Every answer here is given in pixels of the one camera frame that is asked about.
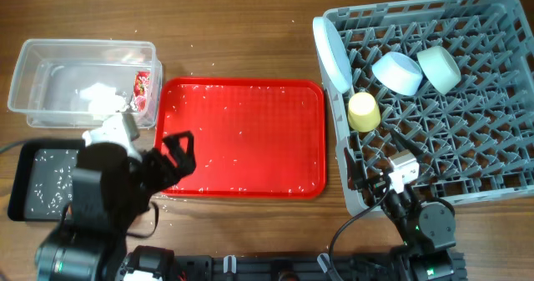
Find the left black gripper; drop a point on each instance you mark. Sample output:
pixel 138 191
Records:
pixel 153 164

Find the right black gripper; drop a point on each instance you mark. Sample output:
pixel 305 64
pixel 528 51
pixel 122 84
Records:
pixel 376 179

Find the yellow plastic cup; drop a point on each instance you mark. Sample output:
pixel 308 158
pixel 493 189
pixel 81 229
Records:
pixel 363 112

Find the red snack wrapper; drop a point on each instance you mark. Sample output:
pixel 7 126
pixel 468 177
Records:
pixel 140 91

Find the light blue bowl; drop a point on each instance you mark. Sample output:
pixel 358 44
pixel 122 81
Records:
pixel 398 72

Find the white tissue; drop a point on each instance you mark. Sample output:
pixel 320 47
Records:
pixel 102 99

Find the green bowl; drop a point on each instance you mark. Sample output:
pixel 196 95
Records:
pixel 440 68

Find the light blue plate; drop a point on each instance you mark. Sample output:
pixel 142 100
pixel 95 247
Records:
pixel 332 54

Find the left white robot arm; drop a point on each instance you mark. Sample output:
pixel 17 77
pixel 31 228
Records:
pixel 110 190

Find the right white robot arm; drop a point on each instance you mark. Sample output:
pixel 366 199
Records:
pixel 426 226

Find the grey dishwasher rack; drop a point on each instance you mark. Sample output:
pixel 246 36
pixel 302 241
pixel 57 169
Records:
pixel 478 138

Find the red plastic serving tray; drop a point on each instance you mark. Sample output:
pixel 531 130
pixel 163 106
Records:
pixel 253 138

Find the black rectangular tray bin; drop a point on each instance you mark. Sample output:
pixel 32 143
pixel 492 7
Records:
pixel 42 185

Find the clear plastic storage bin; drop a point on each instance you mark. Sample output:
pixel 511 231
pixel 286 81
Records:
pixel 50 73

